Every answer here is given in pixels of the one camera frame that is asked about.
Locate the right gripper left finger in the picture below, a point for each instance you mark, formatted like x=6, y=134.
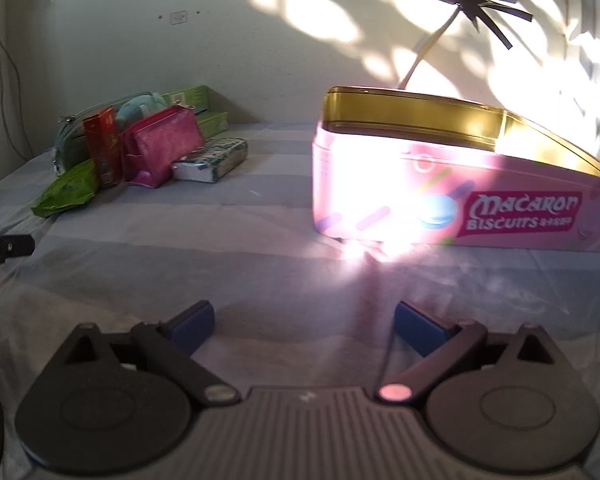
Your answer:
x=169, y=347

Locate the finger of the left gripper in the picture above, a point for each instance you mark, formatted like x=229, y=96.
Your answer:
x=16, y=246

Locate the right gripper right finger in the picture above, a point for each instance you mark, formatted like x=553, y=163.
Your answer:
x=445, y=348

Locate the green snack packet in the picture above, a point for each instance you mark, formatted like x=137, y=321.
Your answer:
x=73, y=189

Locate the teal pencil case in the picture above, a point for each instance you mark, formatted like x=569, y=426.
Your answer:
x=70, y=145

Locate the red small box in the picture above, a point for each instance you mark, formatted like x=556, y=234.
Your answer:
x=102, y=140

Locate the pink zipper pouch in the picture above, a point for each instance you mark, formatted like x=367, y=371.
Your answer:
x=152, y=145

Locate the patterned tissue pack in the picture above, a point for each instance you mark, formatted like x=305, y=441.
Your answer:
x=212, y=162

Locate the teal plush toy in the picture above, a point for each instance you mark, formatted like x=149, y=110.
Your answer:
x=138, y=108

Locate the green toothpaste box front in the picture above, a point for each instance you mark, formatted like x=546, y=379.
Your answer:
x=211, y=123

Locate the green toothpaste box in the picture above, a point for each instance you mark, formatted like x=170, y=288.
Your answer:
x=211, y=123
x=196, y=98

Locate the pink macaron biscuit tin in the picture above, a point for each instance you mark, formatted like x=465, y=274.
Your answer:
x=390, y=166

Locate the black tape cross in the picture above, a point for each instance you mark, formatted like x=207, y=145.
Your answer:
x=475, y=11

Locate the wall socket plate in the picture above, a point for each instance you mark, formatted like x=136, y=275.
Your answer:
x=178, y=17

